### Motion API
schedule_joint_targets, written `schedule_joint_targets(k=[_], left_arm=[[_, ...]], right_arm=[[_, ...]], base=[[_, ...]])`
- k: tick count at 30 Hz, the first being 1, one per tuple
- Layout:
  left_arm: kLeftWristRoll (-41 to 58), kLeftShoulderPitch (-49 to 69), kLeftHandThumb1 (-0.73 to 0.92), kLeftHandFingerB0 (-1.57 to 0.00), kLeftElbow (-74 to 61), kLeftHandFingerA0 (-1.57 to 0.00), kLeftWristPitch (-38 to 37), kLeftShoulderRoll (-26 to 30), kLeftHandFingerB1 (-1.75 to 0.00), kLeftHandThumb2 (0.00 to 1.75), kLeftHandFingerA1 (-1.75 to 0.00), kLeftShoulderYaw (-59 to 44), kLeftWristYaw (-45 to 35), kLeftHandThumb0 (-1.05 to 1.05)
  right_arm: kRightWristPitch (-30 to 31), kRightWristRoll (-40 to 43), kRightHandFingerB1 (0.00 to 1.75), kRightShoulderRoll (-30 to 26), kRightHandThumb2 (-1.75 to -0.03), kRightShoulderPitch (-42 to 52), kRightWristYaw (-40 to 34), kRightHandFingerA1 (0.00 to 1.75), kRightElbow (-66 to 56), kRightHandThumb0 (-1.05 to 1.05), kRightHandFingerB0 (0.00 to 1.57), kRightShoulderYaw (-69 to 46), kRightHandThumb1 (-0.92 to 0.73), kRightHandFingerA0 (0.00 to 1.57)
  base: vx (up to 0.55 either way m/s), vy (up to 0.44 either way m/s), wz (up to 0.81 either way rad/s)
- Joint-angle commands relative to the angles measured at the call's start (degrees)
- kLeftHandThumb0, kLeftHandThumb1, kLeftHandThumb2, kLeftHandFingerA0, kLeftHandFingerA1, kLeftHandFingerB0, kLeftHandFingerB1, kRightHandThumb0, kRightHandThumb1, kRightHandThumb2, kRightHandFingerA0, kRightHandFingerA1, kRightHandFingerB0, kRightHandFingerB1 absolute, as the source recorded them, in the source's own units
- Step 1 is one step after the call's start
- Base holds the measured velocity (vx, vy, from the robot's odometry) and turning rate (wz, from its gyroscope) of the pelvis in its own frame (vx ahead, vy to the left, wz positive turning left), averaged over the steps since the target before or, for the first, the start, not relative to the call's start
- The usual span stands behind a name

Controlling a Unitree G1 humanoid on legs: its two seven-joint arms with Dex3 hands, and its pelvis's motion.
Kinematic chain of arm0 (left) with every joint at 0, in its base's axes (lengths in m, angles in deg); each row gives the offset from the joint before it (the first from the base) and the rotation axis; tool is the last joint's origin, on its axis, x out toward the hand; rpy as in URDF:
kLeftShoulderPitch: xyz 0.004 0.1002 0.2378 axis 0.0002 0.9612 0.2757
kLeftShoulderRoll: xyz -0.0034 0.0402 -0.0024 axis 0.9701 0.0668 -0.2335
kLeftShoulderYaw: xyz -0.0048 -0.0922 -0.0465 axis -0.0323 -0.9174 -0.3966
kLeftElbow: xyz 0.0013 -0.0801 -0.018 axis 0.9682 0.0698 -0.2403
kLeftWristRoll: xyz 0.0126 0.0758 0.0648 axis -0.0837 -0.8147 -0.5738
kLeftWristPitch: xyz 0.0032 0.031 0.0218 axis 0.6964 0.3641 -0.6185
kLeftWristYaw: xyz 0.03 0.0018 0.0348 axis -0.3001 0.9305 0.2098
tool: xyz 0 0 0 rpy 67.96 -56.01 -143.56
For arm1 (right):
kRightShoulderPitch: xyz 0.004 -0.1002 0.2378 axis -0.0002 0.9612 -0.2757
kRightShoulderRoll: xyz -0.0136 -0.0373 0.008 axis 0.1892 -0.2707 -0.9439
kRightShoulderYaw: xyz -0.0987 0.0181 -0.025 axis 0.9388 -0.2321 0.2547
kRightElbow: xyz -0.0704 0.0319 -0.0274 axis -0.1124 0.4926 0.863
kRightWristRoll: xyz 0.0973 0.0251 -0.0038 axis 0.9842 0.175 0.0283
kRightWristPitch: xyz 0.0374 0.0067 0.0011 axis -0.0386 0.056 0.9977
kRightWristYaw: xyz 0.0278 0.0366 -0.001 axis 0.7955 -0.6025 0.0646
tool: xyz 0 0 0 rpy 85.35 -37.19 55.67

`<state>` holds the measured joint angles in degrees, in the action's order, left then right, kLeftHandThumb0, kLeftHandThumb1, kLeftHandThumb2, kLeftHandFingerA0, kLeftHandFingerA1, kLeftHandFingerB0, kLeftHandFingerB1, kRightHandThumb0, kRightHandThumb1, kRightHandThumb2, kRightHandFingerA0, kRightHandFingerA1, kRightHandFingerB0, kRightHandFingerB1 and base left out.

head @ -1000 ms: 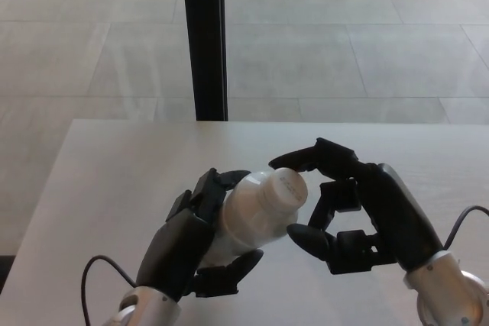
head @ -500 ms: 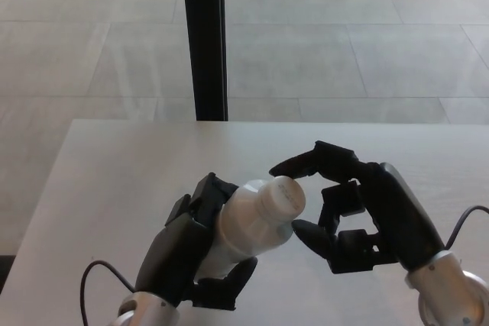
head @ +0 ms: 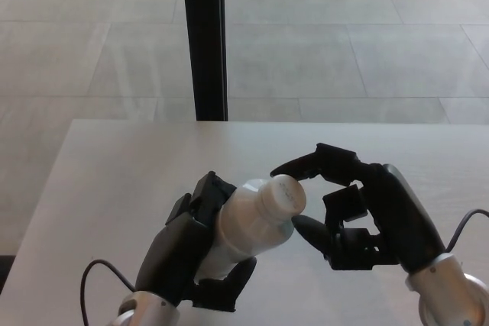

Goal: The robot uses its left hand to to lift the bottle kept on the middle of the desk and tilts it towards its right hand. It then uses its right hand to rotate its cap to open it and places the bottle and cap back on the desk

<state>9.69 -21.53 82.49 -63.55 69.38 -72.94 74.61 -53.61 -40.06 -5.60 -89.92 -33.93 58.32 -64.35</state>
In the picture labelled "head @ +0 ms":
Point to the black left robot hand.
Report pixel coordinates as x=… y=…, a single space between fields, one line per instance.
x=172 y=257

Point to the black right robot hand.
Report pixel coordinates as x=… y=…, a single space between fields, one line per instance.
x=401 y=219

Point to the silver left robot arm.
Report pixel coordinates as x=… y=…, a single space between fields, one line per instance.
x=149 y=310

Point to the black vertical frame post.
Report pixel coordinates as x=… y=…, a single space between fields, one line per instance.
x=206 y=39

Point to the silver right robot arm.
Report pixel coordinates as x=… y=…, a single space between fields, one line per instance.
x=447 y=291

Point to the white plastic bottle cap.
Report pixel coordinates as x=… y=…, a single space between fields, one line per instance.
x=284 y=198

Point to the white translucent plastic bottle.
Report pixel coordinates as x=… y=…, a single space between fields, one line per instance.
x=248 y=226

